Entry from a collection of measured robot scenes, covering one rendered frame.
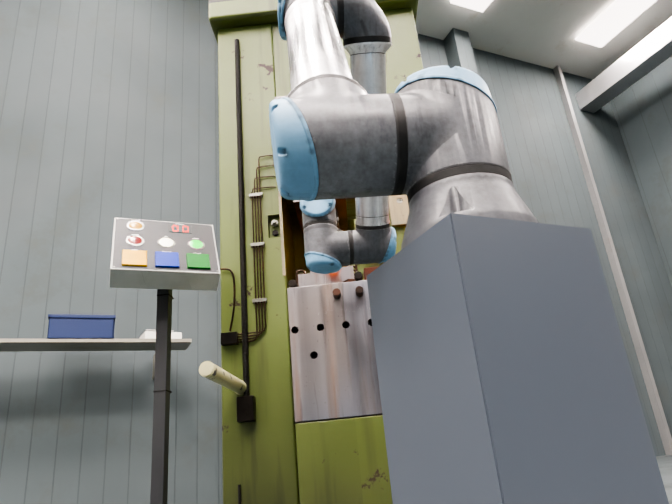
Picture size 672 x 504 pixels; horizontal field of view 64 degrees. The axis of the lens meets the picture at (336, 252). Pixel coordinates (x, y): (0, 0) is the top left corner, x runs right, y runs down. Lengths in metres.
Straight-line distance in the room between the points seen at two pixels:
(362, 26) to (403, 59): 1.27
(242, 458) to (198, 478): 3.57
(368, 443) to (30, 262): 4.61
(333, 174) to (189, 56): 6.66
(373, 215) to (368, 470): 0.81
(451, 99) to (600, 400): 0.43
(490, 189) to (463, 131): 0.10
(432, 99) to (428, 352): 0.35
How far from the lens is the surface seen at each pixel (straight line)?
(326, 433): 1.76
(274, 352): 2.01
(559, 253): 0.70
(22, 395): 5.56
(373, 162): 0.74
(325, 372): 1.77
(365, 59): 1.33
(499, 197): 0.71
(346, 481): 1.75
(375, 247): 1.36
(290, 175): 0.74
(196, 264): 1.82
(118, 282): 1.82
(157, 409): 1.84
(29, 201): 6.13
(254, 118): 2.44
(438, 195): 0.72
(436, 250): 0.64
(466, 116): 0.78
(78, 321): 4.99
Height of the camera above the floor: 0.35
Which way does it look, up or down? 21 degrees up
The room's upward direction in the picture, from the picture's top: 5 degrees counter-clockwise
